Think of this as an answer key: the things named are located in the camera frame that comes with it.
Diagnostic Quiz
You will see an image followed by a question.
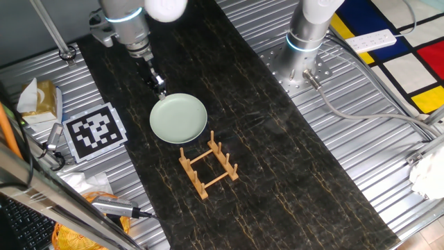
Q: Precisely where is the thin grey cable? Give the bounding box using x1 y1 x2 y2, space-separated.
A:
325 33 436 140

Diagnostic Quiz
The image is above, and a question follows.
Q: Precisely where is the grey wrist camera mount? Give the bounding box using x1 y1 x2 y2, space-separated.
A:
88 9 117 48

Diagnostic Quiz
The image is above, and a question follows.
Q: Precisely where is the white power strip cord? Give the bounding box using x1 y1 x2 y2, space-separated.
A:
393 0 417 38

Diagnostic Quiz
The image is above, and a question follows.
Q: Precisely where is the black white marker board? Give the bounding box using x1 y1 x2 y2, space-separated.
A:
61 101 128 164

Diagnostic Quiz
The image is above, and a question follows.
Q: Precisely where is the pale green round dish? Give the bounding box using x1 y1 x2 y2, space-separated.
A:
149 92 208 144

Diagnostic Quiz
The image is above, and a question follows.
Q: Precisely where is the clear plastic bag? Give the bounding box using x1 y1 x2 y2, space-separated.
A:
57 171 114 196

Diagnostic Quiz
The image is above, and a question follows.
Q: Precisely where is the wooden dish rack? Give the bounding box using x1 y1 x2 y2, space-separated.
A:
178 130 239 201

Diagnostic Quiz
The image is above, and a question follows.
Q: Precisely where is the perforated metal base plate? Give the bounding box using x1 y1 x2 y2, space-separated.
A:
258 43 333 98

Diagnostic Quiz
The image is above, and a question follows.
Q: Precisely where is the orange tube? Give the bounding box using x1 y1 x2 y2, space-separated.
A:
0 102 24 160

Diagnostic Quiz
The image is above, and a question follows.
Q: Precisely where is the yellow wicker basket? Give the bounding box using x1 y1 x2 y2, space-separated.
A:
51 191 131 250

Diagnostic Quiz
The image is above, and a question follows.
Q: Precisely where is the black camera cable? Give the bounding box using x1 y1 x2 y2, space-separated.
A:
137 209 161 221

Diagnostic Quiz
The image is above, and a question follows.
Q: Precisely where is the colourful block pattern mat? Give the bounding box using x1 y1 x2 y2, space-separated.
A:
329 0 444 115

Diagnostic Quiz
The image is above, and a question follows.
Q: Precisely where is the aluminium frame bar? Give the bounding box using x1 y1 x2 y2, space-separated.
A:
0 144 146 250

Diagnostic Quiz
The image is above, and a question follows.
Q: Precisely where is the white power strip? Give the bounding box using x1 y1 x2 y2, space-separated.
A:
345 28 398 54

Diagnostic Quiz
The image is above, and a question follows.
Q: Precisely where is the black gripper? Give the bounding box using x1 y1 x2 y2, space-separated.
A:
137 57 168 102

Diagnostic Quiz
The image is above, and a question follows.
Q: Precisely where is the white crumpled cloth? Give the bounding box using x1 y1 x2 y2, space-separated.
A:
409 145 444 201

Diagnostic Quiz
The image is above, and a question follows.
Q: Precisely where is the black keyboard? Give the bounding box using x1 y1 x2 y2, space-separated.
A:
0 196 56 250

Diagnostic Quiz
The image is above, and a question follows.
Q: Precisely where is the silver depth camera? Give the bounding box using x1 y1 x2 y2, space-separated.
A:
46 122 65 152
91 195 139 219

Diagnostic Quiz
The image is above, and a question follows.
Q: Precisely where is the golden tissue box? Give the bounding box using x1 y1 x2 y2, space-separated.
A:
16 77 58 125

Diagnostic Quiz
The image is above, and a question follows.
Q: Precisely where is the thick grey base cable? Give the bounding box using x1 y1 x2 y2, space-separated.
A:
301 68 441 137

